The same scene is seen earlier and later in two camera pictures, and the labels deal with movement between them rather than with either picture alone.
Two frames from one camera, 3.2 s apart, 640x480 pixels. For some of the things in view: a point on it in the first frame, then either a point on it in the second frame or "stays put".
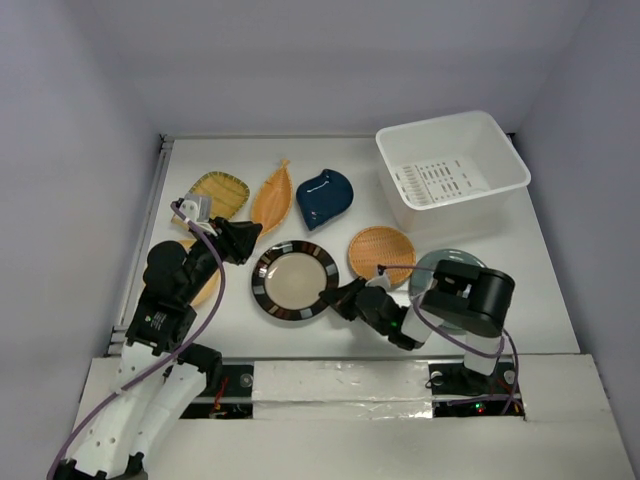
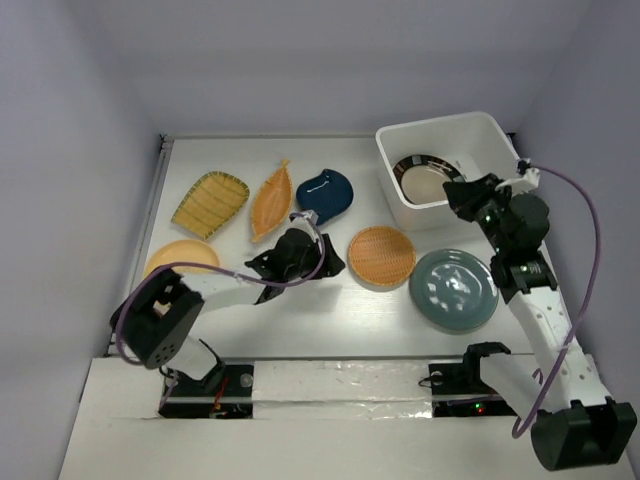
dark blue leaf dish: (322, 198) stays put
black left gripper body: (205, 256) to (307, 265)
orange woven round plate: (382, 245) stays put
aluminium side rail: (116, 333) stays put
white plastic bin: (452, 174) stays put
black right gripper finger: (343, 298) to (465, 197)
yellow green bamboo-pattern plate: (228, 195) stays put
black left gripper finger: (236, 238) to (333, 261)
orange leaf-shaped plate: (272, 201) stays put
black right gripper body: (382, 330) to (490, 217)
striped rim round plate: (289, 276) to (421, 177)
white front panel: (369, 418) stays put
